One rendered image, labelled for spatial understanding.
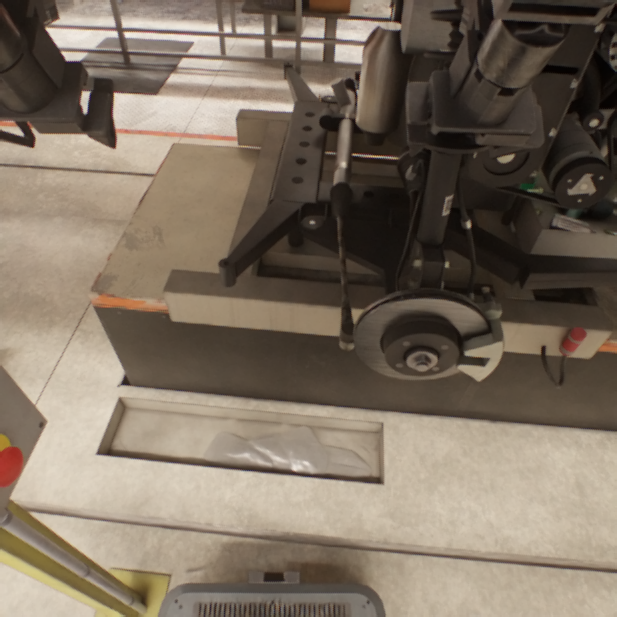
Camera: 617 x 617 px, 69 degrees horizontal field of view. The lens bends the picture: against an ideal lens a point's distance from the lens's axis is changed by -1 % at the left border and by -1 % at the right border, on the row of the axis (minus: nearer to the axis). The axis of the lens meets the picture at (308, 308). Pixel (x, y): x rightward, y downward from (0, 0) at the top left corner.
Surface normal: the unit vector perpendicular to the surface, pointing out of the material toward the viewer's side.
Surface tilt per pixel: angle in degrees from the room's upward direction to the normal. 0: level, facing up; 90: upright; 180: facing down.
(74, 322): 0
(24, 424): 90
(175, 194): 0
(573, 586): 0
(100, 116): 30
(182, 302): 90
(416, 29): 90
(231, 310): 90
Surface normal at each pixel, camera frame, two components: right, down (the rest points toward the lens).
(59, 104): 0.03, -0.20
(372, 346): -0.09, 0.75
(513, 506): 0.04, -0.66
